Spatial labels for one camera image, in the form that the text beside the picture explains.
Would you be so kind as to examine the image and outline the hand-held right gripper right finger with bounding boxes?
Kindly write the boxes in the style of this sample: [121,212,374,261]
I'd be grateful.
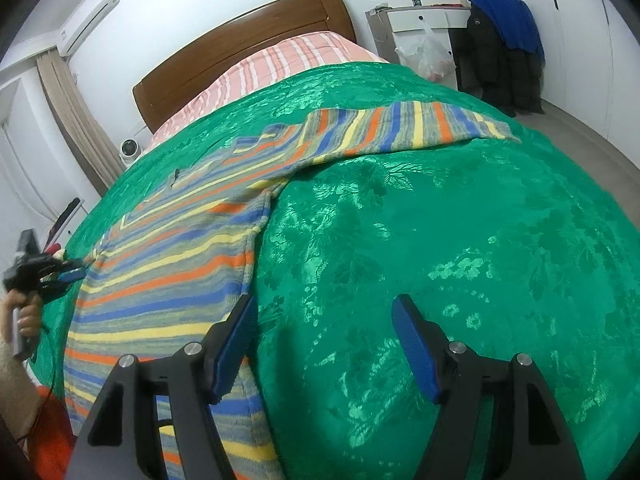
[391,294,586,480]

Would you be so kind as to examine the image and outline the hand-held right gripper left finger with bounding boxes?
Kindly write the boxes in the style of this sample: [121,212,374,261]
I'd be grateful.
[65,294,258,480]

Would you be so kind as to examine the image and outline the striped knit sweater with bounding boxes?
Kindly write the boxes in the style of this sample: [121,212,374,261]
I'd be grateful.
[64,101,521,480]

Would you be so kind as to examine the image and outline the person's left forearm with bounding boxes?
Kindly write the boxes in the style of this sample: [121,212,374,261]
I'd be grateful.
[0,305,43,443]

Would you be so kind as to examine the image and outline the person's left hand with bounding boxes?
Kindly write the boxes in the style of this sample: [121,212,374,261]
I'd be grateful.
[9,291,45,337]

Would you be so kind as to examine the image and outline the green patterned blanket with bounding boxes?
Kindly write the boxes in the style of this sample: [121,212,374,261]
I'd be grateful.
[30,57,640,480]

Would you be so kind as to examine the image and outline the beige curtain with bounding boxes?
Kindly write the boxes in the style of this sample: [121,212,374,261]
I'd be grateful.
[36,47,123,196]

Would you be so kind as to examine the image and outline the orange-red cloth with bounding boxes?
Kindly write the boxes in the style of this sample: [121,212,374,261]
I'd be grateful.
[27,385,77,480]

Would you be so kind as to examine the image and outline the white air conditioner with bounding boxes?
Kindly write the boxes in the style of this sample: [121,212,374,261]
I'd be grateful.
[56,0,121,56]

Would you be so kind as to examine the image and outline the pink striped bed sheet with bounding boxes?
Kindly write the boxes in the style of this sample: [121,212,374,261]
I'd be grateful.
[150,31,391,148]

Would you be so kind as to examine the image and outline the wooden headboard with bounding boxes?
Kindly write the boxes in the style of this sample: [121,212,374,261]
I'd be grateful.
[132,0,357,131]

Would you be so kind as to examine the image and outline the black puffer jacket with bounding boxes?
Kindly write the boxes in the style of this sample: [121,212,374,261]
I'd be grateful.
[452,7,546,118]

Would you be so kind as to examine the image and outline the white plastic bag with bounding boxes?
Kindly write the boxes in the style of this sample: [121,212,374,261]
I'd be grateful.
[395,21,458,83]

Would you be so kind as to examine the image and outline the grey cabinet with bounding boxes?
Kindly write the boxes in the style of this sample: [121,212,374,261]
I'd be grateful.
[365,7,401,64]

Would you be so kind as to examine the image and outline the white desk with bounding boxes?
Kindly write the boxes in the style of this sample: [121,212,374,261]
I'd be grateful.
[387,4,473,32]

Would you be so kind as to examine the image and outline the blue cloth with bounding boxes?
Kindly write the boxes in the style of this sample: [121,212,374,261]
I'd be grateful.
[468,0,546,61]

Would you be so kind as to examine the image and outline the white wardrobe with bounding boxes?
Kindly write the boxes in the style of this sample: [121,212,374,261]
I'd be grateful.
[510,0,640,146]

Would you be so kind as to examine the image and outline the small white round camera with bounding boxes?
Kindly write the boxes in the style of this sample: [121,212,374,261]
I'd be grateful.
[119,138,146,166]

